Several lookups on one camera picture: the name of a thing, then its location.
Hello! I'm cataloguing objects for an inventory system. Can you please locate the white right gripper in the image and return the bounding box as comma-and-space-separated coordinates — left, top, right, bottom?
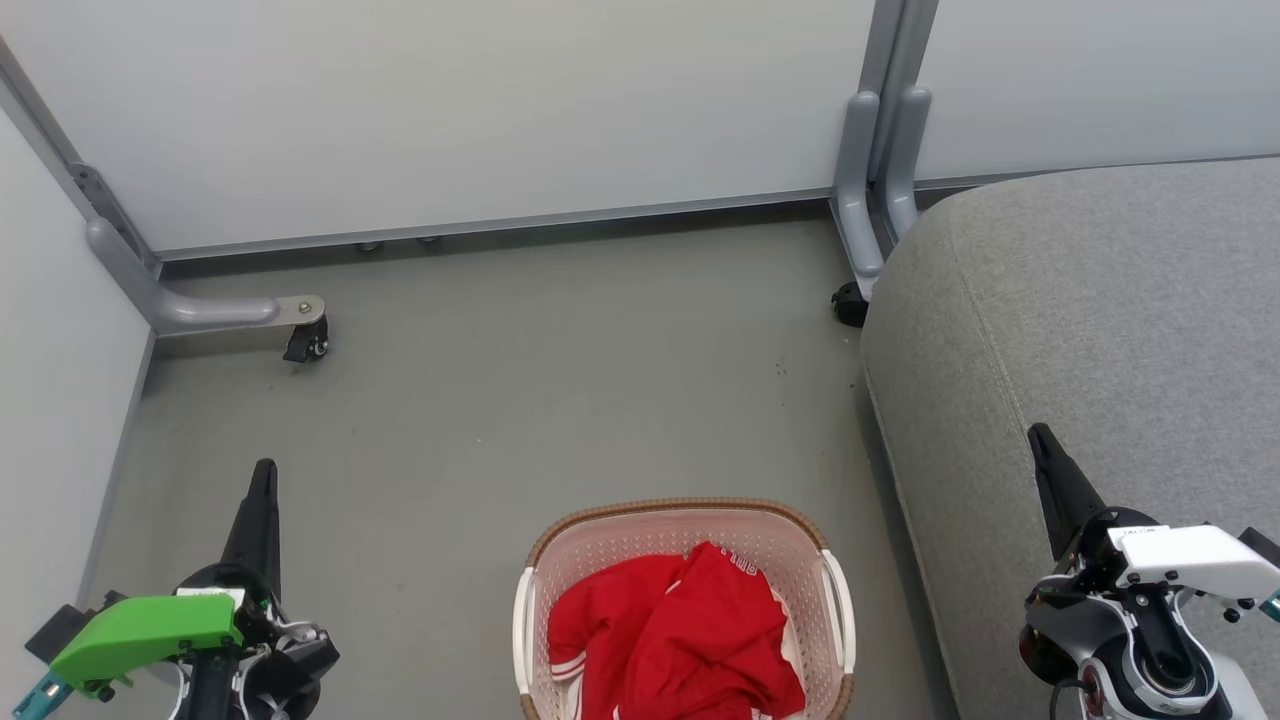
1028, 422, 1280, 602

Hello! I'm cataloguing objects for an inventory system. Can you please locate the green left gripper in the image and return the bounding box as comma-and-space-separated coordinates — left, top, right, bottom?
48, 457, 284, 693

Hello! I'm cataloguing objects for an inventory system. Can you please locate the red white striped jersey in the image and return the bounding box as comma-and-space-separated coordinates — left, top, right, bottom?
547, 553, 693, 720

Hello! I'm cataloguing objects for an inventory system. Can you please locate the red fleece garment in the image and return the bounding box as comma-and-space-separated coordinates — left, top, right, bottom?
620, 540, 807, 720

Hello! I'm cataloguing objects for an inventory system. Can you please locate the grey fabric sofa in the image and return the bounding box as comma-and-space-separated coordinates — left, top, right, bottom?
860, 155, 1280, 720

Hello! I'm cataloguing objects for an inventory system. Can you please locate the long grey partition foot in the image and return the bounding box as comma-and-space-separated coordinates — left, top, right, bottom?
85, 217, 327, 337

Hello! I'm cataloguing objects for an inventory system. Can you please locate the short grey partition foot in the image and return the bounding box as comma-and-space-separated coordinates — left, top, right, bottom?
833, 90, 887, 301
884, 85, 933, 241

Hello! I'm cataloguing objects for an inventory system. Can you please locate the pink plastic laundry basket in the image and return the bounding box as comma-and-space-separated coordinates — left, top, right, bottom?
512, 497, 858, 720

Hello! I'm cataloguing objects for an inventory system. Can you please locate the grey partition post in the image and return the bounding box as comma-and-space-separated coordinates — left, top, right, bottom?
862, 0, 941, 183
0, 35, 163, 283

